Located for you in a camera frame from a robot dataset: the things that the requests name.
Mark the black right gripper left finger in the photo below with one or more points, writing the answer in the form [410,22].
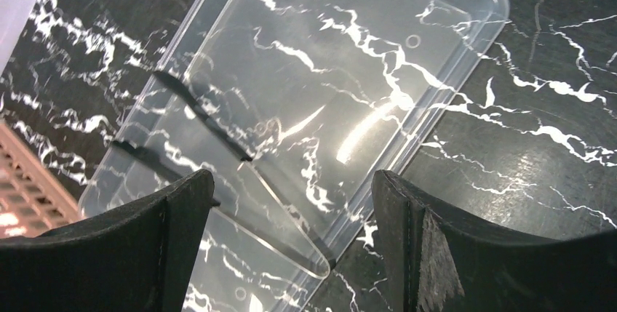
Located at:
[136,257]

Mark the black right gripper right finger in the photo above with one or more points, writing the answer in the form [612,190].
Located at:
[439,257]

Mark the clear plastic tray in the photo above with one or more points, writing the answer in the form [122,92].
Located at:
[292,105]

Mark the pink desk file organizer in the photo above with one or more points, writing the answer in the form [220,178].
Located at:
[32,200]

